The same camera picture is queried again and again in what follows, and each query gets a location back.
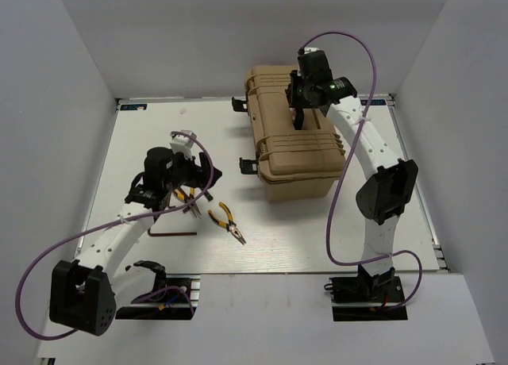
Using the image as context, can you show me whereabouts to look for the yellow handled needle-nose pliers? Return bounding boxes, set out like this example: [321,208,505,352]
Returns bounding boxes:
[208,202,246,245]

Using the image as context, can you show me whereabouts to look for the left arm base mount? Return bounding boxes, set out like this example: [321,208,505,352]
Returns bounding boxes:
[116,275,201,321]

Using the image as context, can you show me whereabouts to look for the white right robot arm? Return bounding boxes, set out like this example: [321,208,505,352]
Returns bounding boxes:
[287,48,418,310]

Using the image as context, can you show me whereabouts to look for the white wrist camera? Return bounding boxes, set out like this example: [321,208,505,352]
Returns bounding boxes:
[298,47,319,56]
[170,130,196,159]

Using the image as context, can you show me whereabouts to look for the tan plastic toolbox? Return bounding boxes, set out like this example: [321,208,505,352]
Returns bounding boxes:
[244,65,345,203]

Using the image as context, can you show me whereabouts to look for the black rear toolbox latch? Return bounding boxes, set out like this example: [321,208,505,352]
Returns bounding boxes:
[231,97,248,113]

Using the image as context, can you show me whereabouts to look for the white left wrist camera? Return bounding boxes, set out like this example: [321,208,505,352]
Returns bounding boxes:
[170,130,196,159]

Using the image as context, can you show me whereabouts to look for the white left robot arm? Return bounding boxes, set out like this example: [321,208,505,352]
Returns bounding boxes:
[49,147,222,336]

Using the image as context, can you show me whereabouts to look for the yellow handled small pliers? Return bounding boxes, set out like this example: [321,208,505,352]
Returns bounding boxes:
[173,187,201,218]

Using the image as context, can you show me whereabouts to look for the black front toolbox latch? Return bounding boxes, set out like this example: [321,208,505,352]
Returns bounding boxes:
[239,157,258,175]

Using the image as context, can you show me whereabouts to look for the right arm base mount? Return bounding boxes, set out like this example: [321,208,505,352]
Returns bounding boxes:
[324,276,408,322]

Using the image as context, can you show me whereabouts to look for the large dark hex key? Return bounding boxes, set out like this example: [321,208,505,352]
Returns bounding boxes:
[148,216,197,237]

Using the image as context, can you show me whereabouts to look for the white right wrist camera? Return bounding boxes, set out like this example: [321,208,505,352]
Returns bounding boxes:
[298,47,319,56]

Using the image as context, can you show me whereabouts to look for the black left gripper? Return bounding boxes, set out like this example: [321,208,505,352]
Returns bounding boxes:
[164,148,222,191]

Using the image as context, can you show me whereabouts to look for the black toolbox latch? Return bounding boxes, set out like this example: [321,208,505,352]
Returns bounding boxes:
[239,157,258,175]
[231,97,248,113]

